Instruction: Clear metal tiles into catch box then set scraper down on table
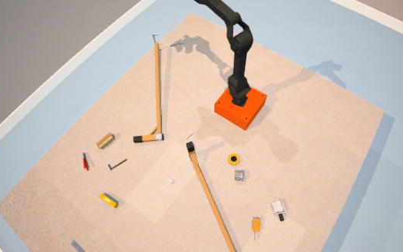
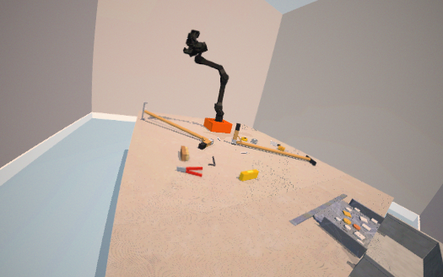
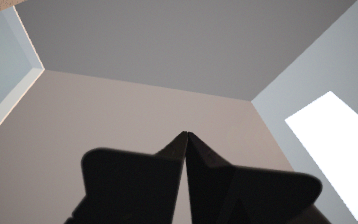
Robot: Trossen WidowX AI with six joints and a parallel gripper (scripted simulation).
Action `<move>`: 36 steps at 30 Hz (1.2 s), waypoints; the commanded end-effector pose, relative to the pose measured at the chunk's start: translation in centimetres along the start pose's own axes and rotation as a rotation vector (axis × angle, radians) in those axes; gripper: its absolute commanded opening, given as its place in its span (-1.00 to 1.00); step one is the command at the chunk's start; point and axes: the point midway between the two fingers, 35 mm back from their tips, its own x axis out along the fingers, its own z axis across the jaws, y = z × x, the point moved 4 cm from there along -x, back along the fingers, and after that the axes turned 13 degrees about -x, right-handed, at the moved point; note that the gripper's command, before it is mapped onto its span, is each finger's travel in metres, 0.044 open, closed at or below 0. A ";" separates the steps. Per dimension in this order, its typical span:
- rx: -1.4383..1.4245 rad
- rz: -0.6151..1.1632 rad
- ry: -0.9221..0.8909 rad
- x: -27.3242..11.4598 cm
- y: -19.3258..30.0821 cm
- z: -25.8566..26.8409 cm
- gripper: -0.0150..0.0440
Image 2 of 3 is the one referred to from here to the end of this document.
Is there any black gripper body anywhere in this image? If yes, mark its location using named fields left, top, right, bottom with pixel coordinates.
left=183, top=30, right=200, bottom=55

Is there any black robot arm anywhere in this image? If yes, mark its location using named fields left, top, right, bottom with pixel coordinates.
left=189, top=40, right=229, bottom=122

